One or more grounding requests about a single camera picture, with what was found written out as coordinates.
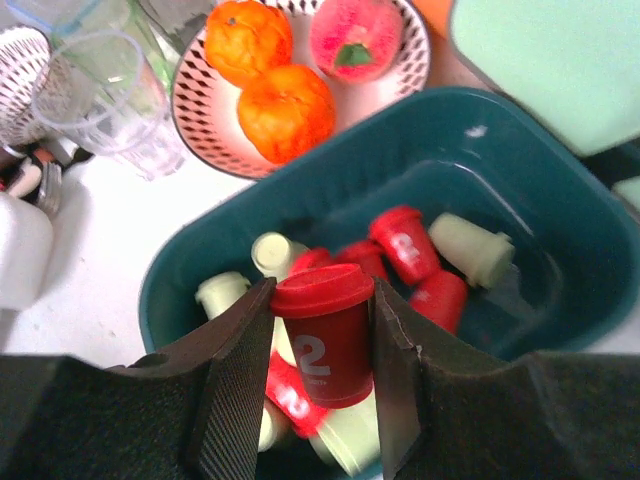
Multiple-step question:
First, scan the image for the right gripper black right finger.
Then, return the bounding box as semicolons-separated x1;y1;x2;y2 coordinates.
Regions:
371;281;639;479

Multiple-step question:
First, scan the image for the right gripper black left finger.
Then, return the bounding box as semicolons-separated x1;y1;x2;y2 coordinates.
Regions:
1;280;275;479

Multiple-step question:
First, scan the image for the teal storage basket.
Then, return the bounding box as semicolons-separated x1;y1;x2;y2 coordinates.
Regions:
139;88;639;360

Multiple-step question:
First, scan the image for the green capsule cluster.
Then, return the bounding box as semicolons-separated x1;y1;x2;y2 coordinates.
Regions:
271;317;296;367
309;390;380;477
258;399;291;452

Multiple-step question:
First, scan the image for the red capsule cluster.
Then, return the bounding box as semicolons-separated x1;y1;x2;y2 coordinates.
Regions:
289;247;334;276
335;239;389;280
266;351;330;438

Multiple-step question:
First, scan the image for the green capsule cluster top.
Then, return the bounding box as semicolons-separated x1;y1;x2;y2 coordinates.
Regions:
258;399;291;452

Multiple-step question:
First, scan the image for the red capsule cluster bottom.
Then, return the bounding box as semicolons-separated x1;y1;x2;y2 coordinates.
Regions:
266;351;330;438

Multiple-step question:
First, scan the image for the metal fork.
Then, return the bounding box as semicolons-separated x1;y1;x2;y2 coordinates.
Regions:
21;162;63;217

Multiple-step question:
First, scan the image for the green capsule beside board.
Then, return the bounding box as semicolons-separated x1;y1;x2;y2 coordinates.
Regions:
612;176;640;212

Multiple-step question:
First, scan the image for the glass fruit plate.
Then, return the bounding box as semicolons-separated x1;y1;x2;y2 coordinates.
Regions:
171;1;431;180

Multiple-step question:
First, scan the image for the clear glass cup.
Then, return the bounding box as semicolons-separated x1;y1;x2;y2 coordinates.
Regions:
31;30;186;181

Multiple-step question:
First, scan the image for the green cutting board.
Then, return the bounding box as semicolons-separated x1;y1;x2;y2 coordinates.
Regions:
449;1;639;156

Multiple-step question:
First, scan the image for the green tinted glass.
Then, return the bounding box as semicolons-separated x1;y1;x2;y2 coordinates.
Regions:
51;1;215;91

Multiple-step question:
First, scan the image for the orange fruit behind board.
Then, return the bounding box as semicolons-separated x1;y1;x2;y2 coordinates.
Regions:
413;0;454;39

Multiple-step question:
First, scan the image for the white strainer bowl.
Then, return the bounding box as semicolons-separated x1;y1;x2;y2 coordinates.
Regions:
1;25;71;145

